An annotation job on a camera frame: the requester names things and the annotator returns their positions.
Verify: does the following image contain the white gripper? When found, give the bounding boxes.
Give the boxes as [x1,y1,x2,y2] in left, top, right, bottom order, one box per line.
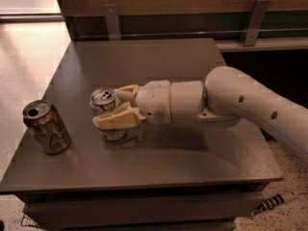
[92,80,171,130]

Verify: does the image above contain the white green 7up can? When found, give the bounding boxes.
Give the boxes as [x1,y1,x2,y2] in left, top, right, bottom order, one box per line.
[90,88,127,141]

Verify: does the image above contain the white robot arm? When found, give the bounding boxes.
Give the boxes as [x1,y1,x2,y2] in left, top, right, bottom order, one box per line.
[90,66,308,161]

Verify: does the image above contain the orange soda can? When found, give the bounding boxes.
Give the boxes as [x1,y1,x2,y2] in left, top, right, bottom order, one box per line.
[22,100,71,154]

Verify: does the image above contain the grey cabinet drawer front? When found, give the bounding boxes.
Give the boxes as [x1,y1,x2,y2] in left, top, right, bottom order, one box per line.
[23,192,263,229]

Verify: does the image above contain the left metal rail bracket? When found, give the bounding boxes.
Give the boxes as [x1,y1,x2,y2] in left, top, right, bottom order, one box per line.
[104,3,121,40]

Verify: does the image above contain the metal rail bracket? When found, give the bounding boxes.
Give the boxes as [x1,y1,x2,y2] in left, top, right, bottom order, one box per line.
[241,0,270,47]
[104,3,121,40]

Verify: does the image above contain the right metal rail bracket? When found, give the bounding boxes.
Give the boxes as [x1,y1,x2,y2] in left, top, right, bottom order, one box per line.
[241,0,270,47]

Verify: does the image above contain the wire rack corner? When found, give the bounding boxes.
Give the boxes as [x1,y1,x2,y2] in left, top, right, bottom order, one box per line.
[20,214,39,228]

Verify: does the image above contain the striped cable on floor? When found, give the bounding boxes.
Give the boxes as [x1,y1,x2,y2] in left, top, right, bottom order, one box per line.
[250,191,300,217]

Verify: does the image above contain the horizontal metal rail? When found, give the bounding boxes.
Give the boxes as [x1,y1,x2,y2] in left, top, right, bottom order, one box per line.
[78,27,308,39]

